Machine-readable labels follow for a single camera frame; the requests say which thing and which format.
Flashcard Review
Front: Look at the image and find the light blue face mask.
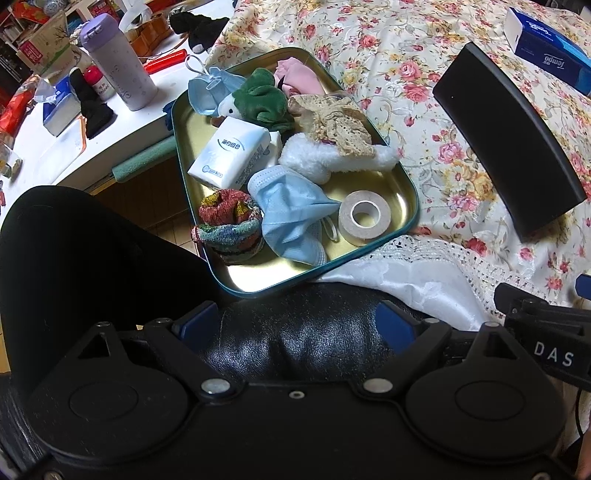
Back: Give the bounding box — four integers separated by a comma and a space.
185, 54, 247, 116

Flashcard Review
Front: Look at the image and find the green metal tin tray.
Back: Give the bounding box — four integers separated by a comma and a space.
170, 46, 420, 300

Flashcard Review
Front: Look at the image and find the black sock on desk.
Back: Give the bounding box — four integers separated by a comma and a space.
69, 67, 116, 139

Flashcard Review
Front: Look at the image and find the small tissue box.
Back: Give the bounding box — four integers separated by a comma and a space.
34, 76, 81, 137

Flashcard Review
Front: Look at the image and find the white lace cloth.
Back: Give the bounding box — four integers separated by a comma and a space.
318, 233, 555, 330

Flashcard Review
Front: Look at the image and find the beige lace scrunchie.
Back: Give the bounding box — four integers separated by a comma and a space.
288, 93, 375, 160

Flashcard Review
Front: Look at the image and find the pink cloth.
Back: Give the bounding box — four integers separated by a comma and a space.
272, 56, 326, 97

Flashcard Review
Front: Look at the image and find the green foam tube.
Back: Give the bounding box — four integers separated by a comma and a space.
112, 136, 178, 184

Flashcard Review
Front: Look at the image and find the red marker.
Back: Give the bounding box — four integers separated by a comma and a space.
143, 50, 188, 75

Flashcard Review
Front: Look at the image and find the floral bedspread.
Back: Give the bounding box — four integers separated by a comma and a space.
203, 0, 591, 324

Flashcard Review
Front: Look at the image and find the wooden tape dispenser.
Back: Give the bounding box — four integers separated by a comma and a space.
119, 0, 174, 58

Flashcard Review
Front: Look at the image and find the purple water bottle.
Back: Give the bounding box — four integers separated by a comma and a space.
79, 13, 158, 112

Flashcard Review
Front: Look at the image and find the cardboard box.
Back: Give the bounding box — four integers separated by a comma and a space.
16, 11, 81, 77

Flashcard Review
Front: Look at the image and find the green plush toy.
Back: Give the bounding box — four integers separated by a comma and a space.
211, 68, 296, 134

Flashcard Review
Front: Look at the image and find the beige tape roll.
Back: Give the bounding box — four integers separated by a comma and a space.
338, 189, 393, 245

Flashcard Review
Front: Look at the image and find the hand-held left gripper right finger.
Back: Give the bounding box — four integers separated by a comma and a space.
355, 300, 522, 400

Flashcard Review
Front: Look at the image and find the white fluffy plush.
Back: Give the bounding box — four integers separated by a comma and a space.
278, 131, 399, 185

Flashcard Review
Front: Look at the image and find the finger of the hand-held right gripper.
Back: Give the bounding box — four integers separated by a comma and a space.
494, 282, 583, 333

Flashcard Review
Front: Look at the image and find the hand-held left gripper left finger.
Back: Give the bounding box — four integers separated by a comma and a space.
69, 301, 234, 403

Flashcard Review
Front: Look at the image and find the blue tissue box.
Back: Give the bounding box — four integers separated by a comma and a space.
502, 7, 591, 97

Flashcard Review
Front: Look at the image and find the multicoloured knit scrunchie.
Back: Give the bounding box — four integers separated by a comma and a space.
191, 188, 266, 265

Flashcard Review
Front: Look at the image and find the red packet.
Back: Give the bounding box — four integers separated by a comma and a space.
0, 78, 33, 134

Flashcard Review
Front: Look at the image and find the black tin lid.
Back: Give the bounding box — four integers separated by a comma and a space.
431, 41, 588, 243

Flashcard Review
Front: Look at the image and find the white tissue packet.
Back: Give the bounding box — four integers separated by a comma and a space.
187, 116, 271, 191
261, 129, 283, 169

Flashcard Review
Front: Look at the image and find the small red capped bottle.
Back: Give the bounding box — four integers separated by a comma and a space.
85, 65, 116, 100

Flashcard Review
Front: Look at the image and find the black leather cloth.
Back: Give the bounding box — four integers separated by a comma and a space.
0, 185, 416, 480

